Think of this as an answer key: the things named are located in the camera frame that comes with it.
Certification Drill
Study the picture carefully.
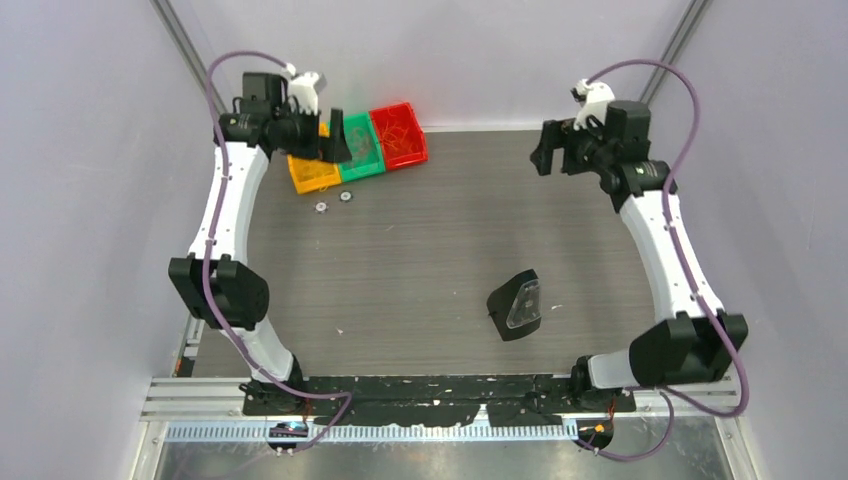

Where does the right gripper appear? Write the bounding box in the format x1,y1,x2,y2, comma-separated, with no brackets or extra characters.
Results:
531,113,615,177

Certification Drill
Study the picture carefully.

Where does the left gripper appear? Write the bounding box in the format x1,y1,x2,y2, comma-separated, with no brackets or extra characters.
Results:
274,104,352,165

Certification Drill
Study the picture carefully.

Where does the orange cable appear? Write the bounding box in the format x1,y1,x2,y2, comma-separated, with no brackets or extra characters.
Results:
380,119,420,160

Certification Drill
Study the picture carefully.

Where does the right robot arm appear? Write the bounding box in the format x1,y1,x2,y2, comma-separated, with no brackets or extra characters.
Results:
530,100,748,411

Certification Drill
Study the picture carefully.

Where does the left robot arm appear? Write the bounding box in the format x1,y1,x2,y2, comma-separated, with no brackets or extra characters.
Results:
168,70,351,414

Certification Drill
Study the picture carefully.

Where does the green plastic bin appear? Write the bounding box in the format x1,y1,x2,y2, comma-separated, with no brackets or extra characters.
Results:
339,113,386,183

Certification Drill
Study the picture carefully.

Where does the yellow plastic bin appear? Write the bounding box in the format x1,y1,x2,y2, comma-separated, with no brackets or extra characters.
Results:
287,155,342,195

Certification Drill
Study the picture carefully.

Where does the red plastic bin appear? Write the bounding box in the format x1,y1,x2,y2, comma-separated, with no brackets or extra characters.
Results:
368,102,429,171

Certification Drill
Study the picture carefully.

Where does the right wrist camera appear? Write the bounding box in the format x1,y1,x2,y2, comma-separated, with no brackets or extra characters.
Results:
571,79,616,130

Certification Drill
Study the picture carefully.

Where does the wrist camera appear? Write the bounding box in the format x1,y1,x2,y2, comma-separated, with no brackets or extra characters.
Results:
571,79,616,130
281,65,327,115

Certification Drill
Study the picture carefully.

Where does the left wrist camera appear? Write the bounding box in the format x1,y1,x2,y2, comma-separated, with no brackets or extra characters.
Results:
281,65,327,115

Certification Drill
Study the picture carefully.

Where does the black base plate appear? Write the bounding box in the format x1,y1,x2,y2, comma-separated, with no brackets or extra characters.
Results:
239,373,636,427

